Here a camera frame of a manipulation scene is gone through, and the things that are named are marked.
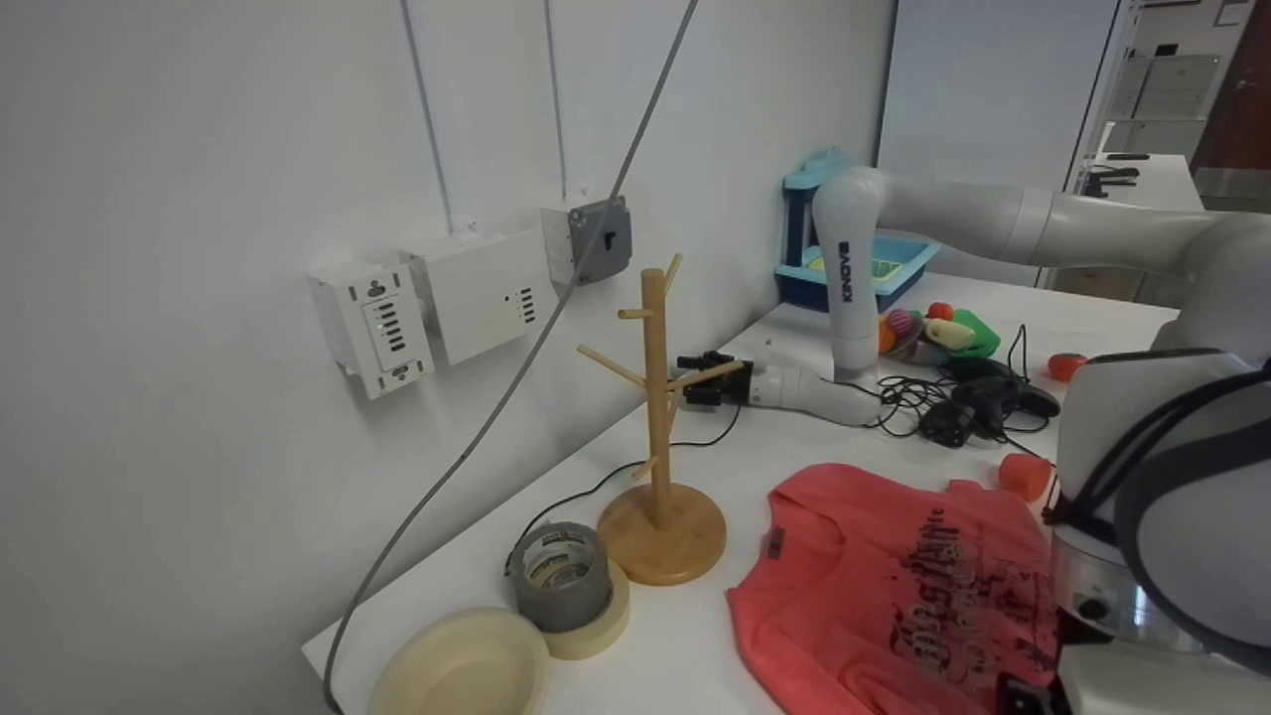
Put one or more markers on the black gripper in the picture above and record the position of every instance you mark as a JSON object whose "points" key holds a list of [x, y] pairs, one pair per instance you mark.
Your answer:
{"points": [[1027, 699]]}

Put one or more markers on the red printed shirt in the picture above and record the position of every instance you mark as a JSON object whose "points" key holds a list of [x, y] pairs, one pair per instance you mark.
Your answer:
{"points": [[846, 580]]}

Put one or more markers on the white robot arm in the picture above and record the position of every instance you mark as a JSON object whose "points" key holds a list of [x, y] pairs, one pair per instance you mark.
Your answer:
{"points": [[1192, 530]]}

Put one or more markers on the orange toy piece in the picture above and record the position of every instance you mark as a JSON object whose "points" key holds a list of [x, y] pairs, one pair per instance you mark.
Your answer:
{"points": [[1027, 473]]}

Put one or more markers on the small red toy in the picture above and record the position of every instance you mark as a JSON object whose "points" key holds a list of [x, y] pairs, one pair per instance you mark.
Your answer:
{"points": [[1066, 366]]}

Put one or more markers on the green toy vegetable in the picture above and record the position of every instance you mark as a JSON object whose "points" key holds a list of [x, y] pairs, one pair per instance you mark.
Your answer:
{"points": [[970, 335]]}

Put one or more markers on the red toy fruit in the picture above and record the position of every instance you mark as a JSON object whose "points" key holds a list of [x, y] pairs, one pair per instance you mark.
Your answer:
{"points": [[898, 335]]}

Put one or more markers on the wooden mug tree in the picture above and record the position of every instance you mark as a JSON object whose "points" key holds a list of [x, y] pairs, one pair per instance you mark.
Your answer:
{"points": [[662, 539]]}

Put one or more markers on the cream tape roll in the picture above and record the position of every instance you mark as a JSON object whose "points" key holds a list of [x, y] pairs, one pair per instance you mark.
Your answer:
{"points": [[596, 642]]}

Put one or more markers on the grey tape roll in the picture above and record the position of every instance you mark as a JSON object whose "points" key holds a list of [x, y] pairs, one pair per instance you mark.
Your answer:
{"points": [[531, 600]]}

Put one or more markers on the white background desk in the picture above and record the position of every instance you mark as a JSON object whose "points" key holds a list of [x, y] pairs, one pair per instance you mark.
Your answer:
{"points": [[1139, 180]]}

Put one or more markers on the cream shallow bowl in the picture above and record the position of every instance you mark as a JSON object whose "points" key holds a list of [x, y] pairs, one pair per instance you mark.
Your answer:
{"points": [[457, 670]]}

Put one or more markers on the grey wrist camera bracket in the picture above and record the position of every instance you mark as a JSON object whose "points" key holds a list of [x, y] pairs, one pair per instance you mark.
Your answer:
{"points": [[1093, 597]]}

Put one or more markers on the black mount base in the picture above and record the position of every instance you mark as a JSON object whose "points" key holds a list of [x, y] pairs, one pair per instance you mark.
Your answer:
{"points": [[709, 372]]}

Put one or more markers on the grey wall junction box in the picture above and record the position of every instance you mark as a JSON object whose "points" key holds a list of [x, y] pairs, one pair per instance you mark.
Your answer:
{"points": [[596, 240]]}

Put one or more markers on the white wall box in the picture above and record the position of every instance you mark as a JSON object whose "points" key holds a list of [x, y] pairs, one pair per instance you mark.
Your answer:
{"points": [[482, 299]]}

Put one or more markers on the white slotted wall socket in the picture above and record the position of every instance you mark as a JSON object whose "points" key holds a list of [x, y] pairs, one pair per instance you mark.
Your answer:
{"points": [[378, 322]]}

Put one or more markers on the white wall conduit pipe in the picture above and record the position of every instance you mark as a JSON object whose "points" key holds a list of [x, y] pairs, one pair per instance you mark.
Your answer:
{"points": [[558, 105], [428, 122]]}

